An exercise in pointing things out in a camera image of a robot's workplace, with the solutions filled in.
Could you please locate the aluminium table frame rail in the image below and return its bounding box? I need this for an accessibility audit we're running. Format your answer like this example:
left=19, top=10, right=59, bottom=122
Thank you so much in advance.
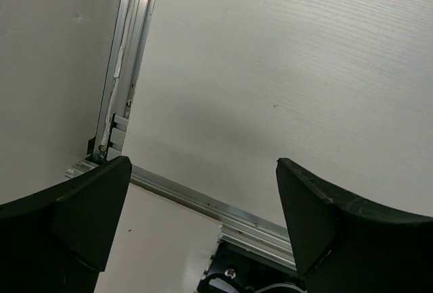
left=66, top=0, right=296, bottom=269

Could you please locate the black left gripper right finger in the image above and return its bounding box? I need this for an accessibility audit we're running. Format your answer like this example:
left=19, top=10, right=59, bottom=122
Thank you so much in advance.
left=276, top=158, right=432, bottom=292

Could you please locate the white foam cover board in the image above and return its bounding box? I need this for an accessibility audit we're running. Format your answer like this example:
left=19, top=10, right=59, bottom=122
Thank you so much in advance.
left=95, top=185, right=221, bottom=293

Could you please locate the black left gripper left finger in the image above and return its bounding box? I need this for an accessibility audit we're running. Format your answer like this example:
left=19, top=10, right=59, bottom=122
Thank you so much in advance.
left=1, top=156, right=132, bottom=292

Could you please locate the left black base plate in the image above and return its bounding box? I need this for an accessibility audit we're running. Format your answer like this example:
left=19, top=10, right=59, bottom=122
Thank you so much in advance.
left=196, top=240, right=306, bottom=292

